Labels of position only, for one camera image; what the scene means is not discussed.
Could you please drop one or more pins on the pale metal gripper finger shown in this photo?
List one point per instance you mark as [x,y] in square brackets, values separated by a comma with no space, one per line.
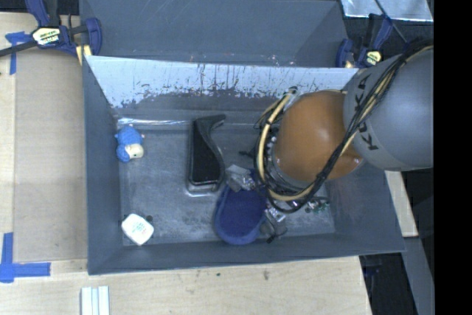
[239,178]
[276,222]

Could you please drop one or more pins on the dark blue oval pouch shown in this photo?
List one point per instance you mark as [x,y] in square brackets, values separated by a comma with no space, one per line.
[237,217]

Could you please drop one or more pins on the black curved plastic object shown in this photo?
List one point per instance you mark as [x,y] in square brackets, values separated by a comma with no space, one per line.
[204,155]

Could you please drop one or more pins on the grey metal bin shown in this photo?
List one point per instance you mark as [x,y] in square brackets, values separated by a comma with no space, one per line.
[166,195]

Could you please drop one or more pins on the small white printed box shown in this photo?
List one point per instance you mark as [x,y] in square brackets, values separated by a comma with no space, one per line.
[137,229]

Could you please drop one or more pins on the blue toy sheep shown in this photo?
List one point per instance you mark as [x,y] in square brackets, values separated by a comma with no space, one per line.
[128,144]

